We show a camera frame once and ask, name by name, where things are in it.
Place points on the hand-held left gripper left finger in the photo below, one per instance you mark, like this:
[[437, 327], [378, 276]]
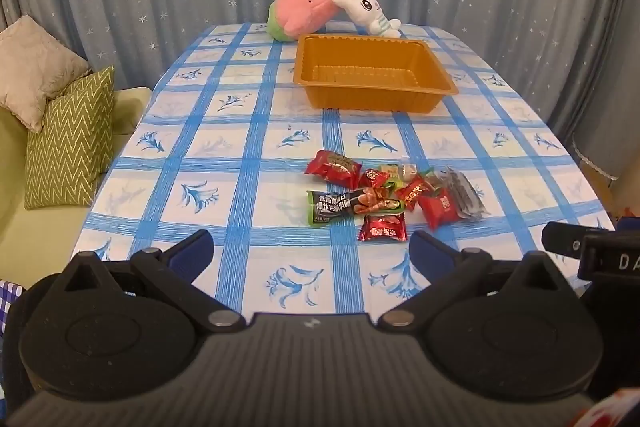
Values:
[[192, 249]]

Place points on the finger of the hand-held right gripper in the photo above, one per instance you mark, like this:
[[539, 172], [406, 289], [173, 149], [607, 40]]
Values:
[[561, 239]]

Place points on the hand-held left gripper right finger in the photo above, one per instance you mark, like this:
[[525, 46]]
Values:
[[422, 249]]

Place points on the red snack packet white label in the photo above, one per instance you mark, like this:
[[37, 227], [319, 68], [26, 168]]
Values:
[[440, 209]]

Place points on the red snack packet gold label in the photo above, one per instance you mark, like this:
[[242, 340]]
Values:
[[382, 228]]

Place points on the orange-red snack packet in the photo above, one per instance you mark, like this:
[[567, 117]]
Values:
[[412, 193]]

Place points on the clear dark snack packet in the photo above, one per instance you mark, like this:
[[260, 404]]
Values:
[[462, 194]]

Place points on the clear candy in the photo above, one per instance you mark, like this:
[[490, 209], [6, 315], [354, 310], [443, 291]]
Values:
[[409, 169]]

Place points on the green black snack packet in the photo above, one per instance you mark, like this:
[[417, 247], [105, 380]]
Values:
[[350, 206]]

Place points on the green yellow snack packet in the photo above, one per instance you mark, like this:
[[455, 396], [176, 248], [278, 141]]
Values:
[[390, 171]]

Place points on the small red snack packet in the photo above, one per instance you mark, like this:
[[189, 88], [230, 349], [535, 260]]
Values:
[[374, 179]]

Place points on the red snack packet dark label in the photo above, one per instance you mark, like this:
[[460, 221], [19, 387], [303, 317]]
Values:
[[334, 167]]

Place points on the orange plastic tray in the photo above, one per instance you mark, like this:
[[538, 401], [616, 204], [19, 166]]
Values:
[[372, 94]]

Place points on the blue checked floral tablecloth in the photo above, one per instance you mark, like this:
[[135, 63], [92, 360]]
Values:
[[240, 147]]

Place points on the red white printed cloth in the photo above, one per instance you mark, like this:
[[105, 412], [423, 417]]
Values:
[[612, 409]]

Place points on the green zigzag cushion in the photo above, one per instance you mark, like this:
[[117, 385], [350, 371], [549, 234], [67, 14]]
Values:
[[70, 142]]

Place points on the light green sofa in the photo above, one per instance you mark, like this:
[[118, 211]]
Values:
[[30, 232]]

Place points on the lace-trimmed grey curtain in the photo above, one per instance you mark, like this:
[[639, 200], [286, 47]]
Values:
[[610, 57]]

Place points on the blue checked cloth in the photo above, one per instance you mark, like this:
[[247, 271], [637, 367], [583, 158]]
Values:
[[9, 302]]

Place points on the beige cushion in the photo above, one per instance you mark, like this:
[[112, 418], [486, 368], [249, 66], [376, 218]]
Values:
[[35, 67]]

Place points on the white bunny plush toy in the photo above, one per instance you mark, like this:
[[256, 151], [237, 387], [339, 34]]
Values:
[[367, 9]]

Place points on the pink plush toy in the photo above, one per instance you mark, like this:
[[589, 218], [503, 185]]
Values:
[[300, 9]]

